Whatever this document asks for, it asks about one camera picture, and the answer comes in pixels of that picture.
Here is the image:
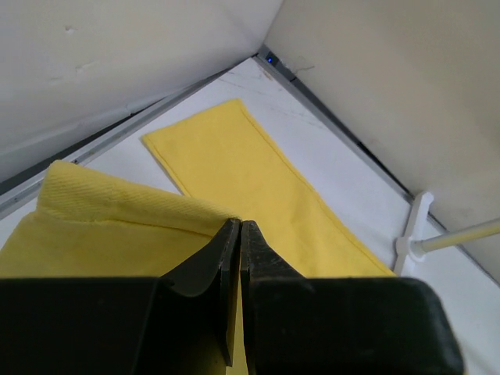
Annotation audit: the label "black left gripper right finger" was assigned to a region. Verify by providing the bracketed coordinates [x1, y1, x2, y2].
[240, 221, 465, 374]

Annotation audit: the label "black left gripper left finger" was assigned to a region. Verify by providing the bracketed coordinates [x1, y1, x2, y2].
[1, 219, 240, 374]

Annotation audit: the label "yellow trousers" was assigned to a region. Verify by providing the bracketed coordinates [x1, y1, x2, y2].
[1, 100, 394, 374]

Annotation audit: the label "white clothes rack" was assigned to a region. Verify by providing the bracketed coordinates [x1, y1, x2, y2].
[394, 191, 499, 276]

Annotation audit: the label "grey aluminium frame rail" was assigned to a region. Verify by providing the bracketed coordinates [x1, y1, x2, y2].
[0, 45, 500, 288]

